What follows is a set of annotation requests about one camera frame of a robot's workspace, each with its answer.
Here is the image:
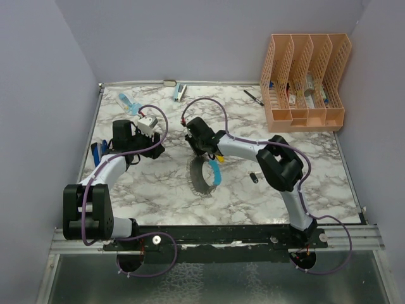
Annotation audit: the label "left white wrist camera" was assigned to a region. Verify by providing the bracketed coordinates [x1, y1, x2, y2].
[137, 115, 158, 136]

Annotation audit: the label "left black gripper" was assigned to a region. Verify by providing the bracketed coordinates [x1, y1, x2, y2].
[128, 125, 165, 158]

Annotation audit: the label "orange desk file organizer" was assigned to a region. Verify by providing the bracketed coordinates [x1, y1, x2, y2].
[259, 34, 352, 132]

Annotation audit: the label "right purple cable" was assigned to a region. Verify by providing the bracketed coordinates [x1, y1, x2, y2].
[181, 97, 354, 275]

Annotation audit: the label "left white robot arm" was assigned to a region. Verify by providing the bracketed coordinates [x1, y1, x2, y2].
[63, 115, 165, 250]

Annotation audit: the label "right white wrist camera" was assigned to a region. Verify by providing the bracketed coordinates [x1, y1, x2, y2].
[180, 115, 195, 132]

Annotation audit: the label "blue packaged item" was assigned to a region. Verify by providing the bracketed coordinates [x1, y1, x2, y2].
[118, 92, 142, 116]

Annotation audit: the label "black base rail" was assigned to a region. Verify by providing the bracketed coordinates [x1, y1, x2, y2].
[103, 224, 328, 263]

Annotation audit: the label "light blue white stapler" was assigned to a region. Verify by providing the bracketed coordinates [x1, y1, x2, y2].
[173, 83, 187, 102]

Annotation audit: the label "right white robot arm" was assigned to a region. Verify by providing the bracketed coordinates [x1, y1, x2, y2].
[182, 117, 317, 248]

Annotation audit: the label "yellow key tag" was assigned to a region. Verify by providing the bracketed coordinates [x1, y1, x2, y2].
[216, 155, 225, 163]

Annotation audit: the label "beige wall clip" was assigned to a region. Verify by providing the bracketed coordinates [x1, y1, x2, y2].
[163, 79, 177, 87]

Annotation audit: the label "black pen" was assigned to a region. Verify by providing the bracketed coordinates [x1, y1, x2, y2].
[243, 89, 264, 106]

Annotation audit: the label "items in organizer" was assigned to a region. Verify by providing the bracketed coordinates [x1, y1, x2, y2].
[285, 71, 329, 109]

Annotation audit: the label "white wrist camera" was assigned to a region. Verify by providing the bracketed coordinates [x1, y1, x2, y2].
[180, 115, 195, 132]
[137, 115, 158, 136]

